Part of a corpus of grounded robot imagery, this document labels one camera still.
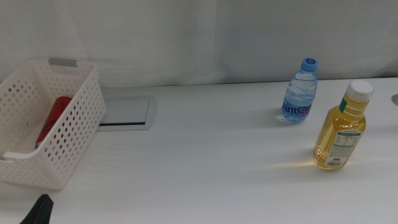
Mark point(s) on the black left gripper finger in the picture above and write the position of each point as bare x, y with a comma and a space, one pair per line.
38, 213

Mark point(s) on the red drink can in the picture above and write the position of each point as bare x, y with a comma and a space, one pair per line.
53, 118

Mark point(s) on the clear water bottle blue cap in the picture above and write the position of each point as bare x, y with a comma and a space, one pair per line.
300, 93

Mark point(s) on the yellow tea bottle white cap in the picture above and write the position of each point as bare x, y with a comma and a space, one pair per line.
342, 137

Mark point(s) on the white perforated plastic basket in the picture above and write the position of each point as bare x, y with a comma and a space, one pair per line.
71, 140

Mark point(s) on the white backdrop curtain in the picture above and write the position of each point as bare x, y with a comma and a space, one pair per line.
199, 37

